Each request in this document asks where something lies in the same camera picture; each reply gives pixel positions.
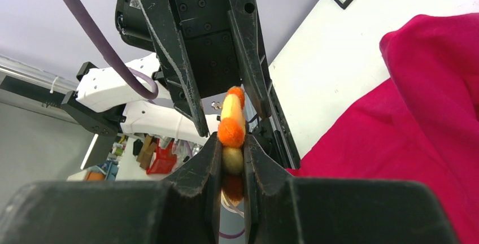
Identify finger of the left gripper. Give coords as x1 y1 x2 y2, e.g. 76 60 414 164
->
139 0 209 137
228 0 272 119

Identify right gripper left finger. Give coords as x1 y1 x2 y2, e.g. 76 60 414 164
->
1 133 221 243

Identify cluttered background items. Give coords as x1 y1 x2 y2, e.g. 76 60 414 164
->
67 136 196 181

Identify red t-shirt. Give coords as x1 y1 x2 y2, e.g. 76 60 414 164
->
291 13 478 243

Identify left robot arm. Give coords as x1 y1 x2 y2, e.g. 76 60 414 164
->
61 0 272 143

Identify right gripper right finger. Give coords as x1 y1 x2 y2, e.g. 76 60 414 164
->
243 135 459 243

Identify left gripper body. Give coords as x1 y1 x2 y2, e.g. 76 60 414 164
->
115 0 244 98

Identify aluminium front rail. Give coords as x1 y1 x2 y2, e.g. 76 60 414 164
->
1 55 78 125

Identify orange yellow pompom brooch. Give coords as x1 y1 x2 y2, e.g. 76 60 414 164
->
217 86 246 217

